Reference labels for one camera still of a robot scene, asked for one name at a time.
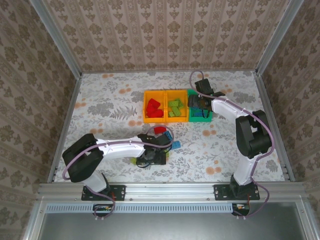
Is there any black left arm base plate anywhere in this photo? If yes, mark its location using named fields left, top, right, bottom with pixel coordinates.
left=81, top=184, right=126, bottom=202

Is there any aluminium side rail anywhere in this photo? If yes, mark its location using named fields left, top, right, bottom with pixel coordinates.
left=253, top=71, right=296, bottom=182
left=47, top=72, right=83, bottom=183

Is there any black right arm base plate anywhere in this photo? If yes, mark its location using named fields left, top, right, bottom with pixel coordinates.
left=213, top=184, right=261, bottom=201

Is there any grey slotted cable duct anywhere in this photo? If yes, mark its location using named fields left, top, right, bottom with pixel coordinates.
left=46, top=202, right=235, bottom=214

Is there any yellow plastic bin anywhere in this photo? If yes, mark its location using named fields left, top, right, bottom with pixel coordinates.
left=143, top=89, right=168, bottom=124
left=164, top=89, right=190, bottom=123

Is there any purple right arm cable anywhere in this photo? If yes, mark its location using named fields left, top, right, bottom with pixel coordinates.
left=190, top=70, right=276, bottom=221

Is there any floral printed table cover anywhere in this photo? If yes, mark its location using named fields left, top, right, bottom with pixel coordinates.
left=53, top=70, right=287, bottom=183

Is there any aluminium frame post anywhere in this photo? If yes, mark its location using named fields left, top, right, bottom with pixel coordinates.
left=254, top=0, right=305, bottom=76
left=28, top=0, right=83, bottom=78

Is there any grey metal panel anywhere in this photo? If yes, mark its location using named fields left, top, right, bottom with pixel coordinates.
left=37, top=201, right=310, bottom=240

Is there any green plastic bin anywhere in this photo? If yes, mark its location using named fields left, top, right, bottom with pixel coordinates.
left=186, top=88, right=214, bottom=123

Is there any aluminium front frame beam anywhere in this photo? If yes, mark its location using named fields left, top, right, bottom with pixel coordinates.
left=37, top=181, right=307, bottom=201

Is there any small wired electronics board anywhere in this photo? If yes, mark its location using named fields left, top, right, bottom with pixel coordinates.
left=92, top=203, right=113, bottom=216
left=231, top=202, right=251, bottom=216

